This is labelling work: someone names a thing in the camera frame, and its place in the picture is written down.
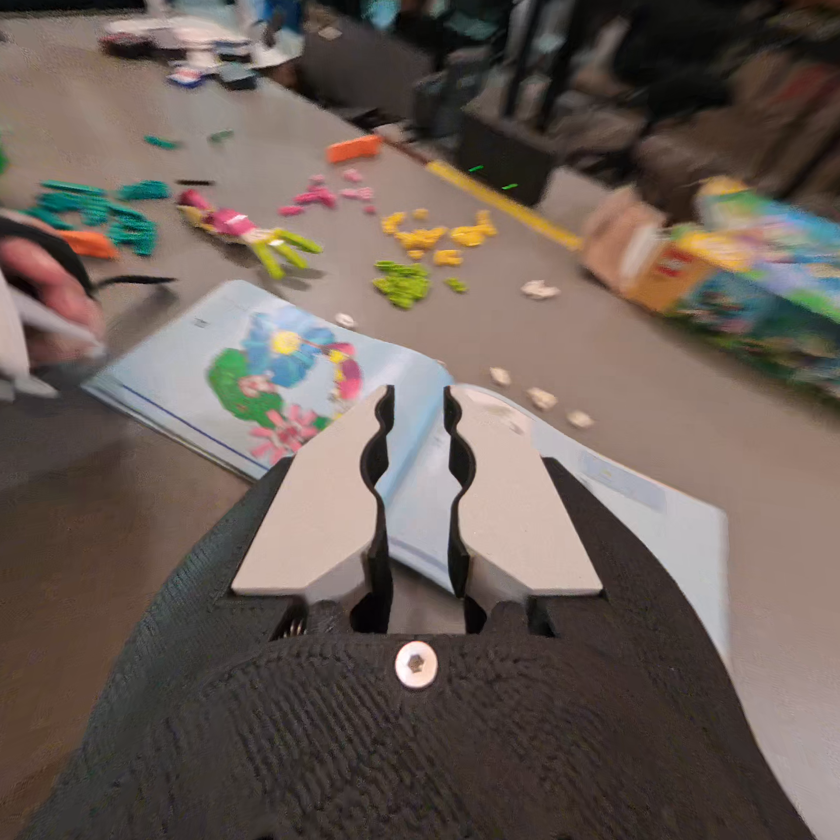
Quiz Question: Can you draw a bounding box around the brown cardboard box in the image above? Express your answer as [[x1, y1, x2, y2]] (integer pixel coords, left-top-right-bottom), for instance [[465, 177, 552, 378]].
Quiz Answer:
[[581, 187, 664, 293]]

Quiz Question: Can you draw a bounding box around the colourful lego set box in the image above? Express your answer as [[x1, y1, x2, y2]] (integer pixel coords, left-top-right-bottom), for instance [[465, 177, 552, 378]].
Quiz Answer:
[[630, 177, 840, 401]]

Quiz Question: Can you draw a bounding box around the pile of lime lego pieces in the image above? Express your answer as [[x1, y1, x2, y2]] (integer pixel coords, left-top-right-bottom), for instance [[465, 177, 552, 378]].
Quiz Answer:
[[372, 260, 468, 309]]

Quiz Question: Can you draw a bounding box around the pink and lime lego model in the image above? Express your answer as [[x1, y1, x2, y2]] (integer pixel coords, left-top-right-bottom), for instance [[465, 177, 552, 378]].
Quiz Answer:
[[176, 188, 324, 280]]

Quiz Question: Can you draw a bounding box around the black equipment case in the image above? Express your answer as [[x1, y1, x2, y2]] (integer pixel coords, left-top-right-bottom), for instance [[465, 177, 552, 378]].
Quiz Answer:
[[456, 112, 565, 207]]

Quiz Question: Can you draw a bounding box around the light blue lego instruction booklet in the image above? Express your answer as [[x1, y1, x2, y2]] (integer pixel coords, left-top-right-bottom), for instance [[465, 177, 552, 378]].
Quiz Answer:
[[82, 279, 732, 664]]

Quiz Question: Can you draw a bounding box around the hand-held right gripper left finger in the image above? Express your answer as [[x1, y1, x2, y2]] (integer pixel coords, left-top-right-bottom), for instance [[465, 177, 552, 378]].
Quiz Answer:
[[231, 385, 395, 634]]

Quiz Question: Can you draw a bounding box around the pile of teal lego pieces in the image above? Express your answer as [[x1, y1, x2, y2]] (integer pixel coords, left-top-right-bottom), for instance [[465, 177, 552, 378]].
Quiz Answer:
[[23, 178, 173, 258]]

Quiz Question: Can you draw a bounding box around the pile of pink lego pieces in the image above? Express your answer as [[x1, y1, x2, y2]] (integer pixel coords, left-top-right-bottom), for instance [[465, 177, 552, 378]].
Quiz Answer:
[[277, 167, 378, 217]]

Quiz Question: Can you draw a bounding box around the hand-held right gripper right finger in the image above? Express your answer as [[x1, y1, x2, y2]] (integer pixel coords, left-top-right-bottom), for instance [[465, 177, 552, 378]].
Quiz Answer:
[[444, 385, 604, 636]]

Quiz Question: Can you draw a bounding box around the orange brick separator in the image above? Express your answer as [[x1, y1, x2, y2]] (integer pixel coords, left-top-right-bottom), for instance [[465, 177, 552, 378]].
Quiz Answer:
[[326, 134, 383, 165], [58, 230, 120, 260]]

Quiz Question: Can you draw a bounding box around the person's left hand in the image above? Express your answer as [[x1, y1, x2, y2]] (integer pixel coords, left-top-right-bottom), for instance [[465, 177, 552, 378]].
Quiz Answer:
[[0, 236, 107, 367]]

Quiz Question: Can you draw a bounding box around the stack of white papers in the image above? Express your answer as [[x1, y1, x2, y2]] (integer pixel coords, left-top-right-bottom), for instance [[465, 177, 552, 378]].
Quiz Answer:
[[101, 16, 253, 60]]

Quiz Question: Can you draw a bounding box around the yellow tape strip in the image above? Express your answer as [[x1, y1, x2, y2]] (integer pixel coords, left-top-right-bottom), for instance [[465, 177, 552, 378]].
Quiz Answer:
[[427, 161, 585, 252]]

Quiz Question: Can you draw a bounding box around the pile of yellow lego pieces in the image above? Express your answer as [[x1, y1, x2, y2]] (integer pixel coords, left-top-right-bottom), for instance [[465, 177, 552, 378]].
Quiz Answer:
[[381, 209, 498, 266]]

